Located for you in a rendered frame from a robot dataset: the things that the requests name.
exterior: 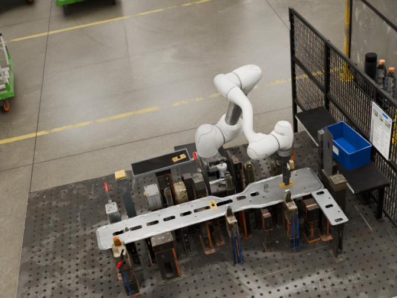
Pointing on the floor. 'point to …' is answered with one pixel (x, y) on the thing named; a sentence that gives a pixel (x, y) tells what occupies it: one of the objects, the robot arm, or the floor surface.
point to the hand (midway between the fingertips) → (286, 178)
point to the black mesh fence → (338, 96)
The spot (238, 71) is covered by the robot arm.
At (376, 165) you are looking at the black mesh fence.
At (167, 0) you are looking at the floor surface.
